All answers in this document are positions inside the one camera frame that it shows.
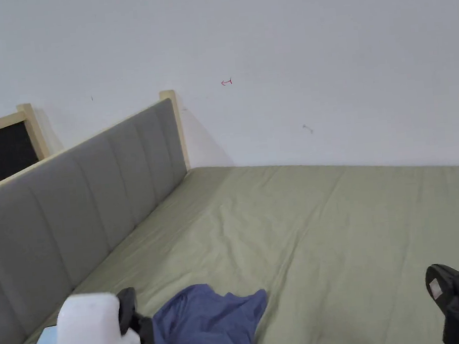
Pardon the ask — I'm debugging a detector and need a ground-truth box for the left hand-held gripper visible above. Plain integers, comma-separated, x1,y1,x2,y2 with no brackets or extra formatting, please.
6,285,157,344

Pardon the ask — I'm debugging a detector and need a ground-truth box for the dark blue shirt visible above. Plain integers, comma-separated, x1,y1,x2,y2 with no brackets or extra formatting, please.
138,277,273,344

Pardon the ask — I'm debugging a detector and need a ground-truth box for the bed with pale green sheet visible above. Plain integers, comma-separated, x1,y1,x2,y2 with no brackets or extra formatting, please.
0,141,459,344

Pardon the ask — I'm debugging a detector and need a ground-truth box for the grey padded headboard wooden frame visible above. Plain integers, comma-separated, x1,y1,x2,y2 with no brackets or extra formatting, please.
0,89,209,344

